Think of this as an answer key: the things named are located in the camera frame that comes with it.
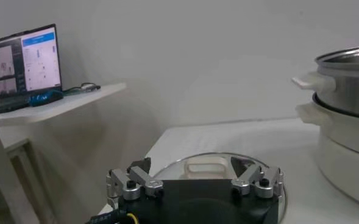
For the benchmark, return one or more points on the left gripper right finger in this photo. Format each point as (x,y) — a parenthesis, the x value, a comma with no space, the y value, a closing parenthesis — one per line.
(263,182)

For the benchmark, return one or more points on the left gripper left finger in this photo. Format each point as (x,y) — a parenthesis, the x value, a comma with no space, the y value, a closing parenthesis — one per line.
(130,184)

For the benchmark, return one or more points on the perforated steel steamer basket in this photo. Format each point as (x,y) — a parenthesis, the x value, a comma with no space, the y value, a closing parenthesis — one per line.
(350,82)

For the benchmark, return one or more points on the white electric cooker pot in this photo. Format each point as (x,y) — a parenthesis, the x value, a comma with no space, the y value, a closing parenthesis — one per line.
(346,146)

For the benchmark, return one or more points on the white side table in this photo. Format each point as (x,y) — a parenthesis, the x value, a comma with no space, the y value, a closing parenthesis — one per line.
(51,112)

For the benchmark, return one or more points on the dark blue object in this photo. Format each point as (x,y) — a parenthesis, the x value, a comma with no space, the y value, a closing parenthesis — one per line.
(46,98)

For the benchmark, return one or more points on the open black laptop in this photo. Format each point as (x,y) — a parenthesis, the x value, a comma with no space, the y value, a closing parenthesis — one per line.
(30,61)

